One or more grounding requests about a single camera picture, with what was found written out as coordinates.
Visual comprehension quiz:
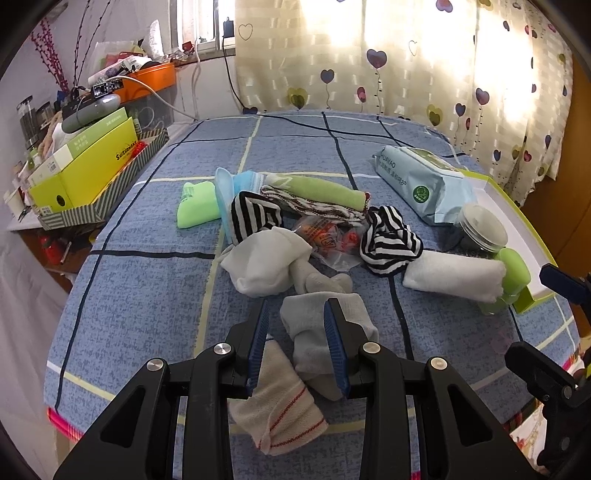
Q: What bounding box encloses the white box with green rim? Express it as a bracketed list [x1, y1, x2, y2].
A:
[459, 169, 558, 316]

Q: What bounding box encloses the light green flat box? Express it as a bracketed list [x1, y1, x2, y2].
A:
[27, 107, 128, 187]

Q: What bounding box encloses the striped tray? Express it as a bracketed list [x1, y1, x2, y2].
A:
[37, 128, 169, 230]

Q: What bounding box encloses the grey sock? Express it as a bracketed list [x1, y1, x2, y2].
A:
[280, 292, 379, 401]

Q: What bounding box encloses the green rolled towel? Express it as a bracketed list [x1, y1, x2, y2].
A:
[264, 174, 370, 212]

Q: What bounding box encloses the yellow green cardboard box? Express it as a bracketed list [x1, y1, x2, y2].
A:
[29, 118, 137, 215]

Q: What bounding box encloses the clear snack bag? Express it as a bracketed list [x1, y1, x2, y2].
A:
[294, 216, 368, 272]

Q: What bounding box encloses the cream sock with red stripes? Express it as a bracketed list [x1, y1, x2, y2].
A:
[228, 336, 329, 456]

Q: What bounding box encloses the brown striped cloth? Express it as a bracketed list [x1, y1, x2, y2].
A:
[260, 185, 366, 225]

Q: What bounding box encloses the black white striped sock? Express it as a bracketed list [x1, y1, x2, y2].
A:
[229, 191, 283, 245]
[360, 206, 424, 276]

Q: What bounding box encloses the wet wipes pack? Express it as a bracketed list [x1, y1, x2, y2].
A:
[372, 145, 477, 226]

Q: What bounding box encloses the blue face mask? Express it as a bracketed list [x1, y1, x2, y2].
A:
[214, 167, 264, 244]

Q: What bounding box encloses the red branch decoration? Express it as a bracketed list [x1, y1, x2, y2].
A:
[30, 19, 70, 93]

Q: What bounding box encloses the wooden wardrobe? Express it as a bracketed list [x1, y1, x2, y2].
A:
[523, 62, 590, 277]

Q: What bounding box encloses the white folded towel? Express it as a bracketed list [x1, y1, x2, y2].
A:
[403, 250, 507, 304]

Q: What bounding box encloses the heart pattern curtain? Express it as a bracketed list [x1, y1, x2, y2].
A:
[235, 0, 573, 203]

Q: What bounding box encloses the white cable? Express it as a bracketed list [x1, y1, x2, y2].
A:
[110, 41, 205, 122]

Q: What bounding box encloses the grey speaker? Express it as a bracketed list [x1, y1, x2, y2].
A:
[61, 94, 120, 134]

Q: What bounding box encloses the orange basket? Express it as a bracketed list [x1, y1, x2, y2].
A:
[115, 63, 176, 103]

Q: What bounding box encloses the green microfibre cloth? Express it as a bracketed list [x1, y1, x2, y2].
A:
[176, 181, 221, 229]

